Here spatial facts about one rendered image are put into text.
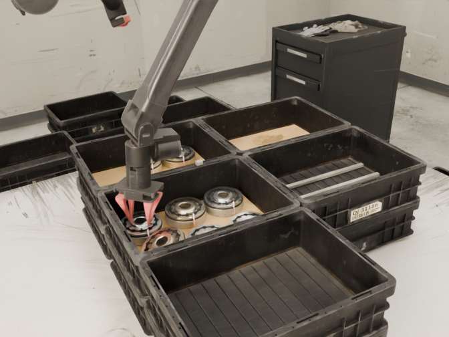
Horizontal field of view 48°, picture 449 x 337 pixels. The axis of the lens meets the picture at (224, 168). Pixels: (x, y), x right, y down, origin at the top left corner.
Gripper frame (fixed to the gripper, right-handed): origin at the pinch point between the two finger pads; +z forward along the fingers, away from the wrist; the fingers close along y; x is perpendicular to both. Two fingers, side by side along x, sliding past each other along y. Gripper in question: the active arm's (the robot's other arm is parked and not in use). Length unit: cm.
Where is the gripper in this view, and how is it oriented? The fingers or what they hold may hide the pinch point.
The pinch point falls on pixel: (139, 218)
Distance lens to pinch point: 123.9
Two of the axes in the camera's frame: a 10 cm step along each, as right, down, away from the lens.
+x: -2.8, 3.6, -8.9
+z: -0.4, 9.2, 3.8
